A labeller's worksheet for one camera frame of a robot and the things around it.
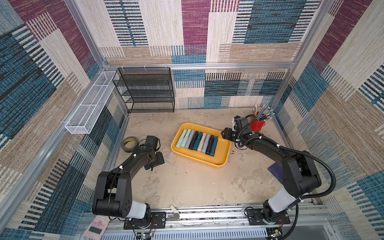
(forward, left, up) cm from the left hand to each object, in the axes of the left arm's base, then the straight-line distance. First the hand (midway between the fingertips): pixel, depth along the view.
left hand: (158, 161), depth 91 cm
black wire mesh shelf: (+48, +12, +17) cm, 52 cm away
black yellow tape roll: (+15, +22, -2) cm, 27 cm away
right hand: (+13, -42, +8) cm, 44 cm away
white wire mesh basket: (+7, +30, +31) cm, 44 cm away
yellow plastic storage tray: (+4, -39, -1) cm, 39 cm away
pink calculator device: (-33, +25, -2) cm, 41 cm away
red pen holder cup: (+25, -66, +2) cm, 70 cm away
